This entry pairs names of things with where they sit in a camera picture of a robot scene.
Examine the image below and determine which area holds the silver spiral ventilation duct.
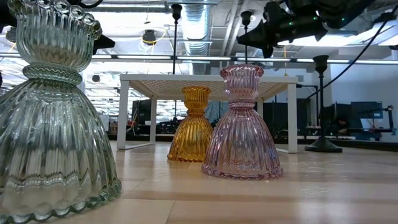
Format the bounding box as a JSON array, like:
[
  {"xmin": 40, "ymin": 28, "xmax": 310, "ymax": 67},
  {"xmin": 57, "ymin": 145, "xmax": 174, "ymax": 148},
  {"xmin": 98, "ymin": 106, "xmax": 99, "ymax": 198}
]
[{"xmin": 181, "ymin": 2, "xmax": 213, "ymax": 57}]

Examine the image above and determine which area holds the person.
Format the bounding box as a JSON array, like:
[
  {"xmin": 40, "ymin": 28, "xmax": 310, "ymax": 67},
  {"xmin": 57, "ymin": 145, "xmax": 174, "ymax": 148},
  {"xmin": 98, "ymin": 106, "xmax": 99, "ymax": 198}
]
[{"xmin": 334, "ymin": 117, "xmax": 351, "ymax": 135}]

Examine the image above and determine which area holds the black bent metal post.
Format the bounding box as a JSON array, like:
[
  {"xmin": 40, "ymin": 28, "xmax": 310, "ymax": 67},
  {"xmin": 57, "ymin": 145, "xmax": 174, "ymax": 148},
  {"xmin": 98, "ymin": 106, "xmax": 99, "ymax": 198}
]
[{"xmin": 295, "ymin": 83, "xmax": 320, "ymax": 126}]

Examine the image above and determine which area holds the yellow hanging cord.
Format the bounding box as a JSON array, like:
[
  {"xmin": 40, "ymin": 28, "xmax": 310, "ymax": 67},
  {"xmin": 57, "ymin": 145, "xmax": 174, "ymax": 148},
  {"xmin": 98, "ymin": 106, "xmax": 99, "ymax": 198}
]
[{"xmin": 282, "ymin": 45, "xmax": 289, "ymax": 78}]

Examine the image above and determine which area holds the black tall candlestick holder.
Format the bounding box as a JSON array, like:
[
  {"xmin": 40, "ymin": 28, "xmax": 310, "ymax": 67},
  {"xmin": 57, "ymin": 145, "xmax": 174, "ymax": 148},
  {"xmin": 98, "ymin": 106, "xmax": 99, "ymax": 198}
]
[
  {"xmin": 170, "ymin": 3, "xmax": 183, "ymax": 75},
  {"xmin": 304, "ymin": 54, "xmax": 344, "ymax": 154},
  {"xmin": 241, "ymin": 10, "xmax": 253, "ymax": 65}
]

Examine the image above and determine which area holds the dark computer monitor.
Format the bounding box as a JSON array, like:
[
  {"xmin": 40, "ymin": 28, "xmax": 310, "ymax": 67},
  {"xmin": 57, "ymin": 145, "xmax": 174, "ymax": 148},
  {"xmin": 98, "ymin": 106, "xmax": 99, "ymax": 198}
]
[{"xmin": 351, "ymin": 101, "xmax": 384, "ymax": 121}]

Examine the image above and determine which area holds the amber glass candle holder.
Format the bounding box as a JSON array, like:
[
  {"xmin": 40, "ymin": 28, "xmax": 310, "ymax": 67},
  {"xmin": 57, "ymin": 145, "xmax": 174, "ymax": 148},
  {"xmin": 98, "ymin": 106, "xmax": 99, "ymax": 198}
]
[{"xmin": 167, "ymin": 85, "xmax": 215, "ymax": 163}]

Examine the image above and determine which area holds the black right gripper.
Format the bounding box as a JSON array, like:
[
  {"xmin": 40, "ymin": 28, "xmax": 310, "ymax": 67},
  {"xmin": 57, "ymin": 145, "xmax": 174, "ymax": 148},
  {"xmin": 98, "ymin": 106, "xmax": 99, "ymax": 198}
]
[{"xmin": 236, "ymin": 0, "xmax": 330, "ymax": 59}]

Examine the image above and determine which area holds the black aluminium table frame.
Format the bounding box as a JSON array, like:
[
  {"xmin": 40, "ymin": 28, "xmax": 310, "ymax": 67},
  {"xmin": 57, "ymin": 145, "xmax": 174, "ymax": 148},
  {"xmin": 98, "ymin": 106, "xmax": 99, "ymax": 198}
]
[{"xmin": 107, "ymin": 133, "xmax": 398, "ymax": 152}]

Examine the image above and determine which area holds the grey-blue cloth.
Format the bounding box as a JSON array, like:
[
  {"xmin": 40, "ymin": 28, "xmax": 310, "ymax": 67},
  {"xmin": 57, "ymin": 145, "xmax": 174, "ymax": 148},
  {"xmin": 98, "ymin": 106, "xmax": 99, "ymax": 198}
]
[{"xmin": 205, "ymin": 101, "xmax": 231, "ymax": 124}]

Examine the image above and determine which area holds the green glass candle holder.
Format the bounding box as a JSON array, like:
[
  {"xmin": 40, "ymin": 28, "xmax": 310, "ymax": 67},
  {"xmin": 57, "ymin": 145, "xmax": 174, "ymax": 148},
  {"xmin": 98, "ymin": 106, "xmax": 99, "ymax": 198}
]
[{"xmin": 0, "ymin": 0, "xmax": 123, "ymax": 224}]

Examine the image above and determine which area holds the bright ceiling light panel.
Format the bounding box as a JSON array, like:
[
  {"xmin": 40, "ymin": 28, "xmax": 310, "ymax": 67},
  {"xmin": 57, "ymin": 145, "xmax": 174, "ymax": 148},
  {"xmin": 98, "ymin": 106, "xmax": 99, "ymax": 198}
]
[{"xmin": 277, "ymin": 33, "xmax": 374, "ymax": 47}]

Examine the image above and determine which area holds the pink glass candle holder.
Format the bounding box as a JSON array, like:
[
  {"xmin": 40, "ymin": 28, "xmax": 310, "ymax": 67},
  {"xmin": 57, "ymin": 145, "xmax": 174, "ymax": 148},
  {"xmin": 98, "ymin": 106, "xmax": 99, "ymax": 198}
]
[{"xmin": 201, "ymin": 63, "xmax": 284, "ymax": 181}]

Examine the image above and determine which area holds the white perforated metal stand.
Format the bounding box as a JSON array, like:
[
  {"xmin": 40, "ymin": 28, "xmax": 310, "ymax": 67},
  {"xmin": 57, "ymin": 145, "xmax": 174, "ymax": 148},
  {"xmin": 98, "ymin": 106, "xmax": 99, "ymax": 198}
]
[{"xmin": 116, "ymin": 73, "xmax": 299, "ymax": 154}]

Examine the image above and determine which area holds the black ceiling camera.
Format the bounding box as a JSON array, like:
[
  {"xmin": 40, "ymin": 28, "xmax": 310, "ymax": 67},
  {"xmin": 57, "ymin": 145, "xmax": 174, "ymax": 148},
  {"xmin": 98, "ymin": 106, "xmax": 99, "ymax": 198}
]
[
  {"xmin": 5, "ymin": 26, "xmax": 17, "ymax": 44},
  {"xmin": 141, "ymin": 29, "xmax": 158, "ymax": 47}
]

